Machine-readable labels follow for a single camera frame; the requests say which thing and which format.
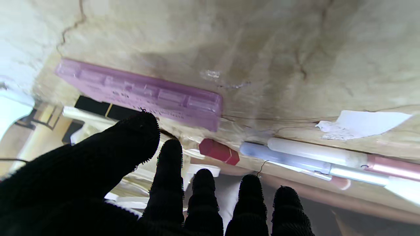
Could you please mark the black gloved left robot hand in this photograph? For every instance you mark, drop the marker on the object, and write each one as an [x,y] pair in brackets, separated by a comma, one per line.
[82,183]

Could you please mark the cream white cosmetics bag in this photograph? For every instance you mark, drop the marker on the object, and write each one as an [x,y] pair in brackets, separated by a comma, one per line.
[85,116]

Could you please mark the black lipstick tube gold band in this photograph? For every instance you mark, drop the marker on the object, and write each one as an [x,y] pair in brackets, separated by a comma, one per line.
[95,105]

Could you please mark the pink translucent palette case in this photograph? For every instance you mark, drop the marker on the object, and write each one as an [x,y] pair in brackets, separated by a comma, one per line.
[147,93]

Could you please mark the red lipstick tube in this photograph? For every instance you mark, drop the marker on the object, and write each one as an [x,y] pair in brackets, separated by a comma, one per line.
[218,151]

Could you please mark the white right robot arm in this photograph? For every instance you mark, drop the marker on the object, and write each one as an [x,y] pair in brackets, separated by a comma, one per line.
[13,111]

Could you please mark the pink ferrule makeup brush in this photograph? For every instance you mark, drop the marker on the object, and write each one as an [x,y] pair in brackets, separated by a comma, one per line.
[311,150]

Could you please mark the large torn white paper scrap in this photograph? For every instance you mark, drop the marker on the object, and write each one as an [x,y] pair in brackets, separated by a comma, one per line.
[361,123]

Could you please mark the brown leather sofa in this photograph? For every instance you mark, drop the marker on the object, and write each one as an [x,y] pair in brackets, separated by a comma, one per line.
[377,226]

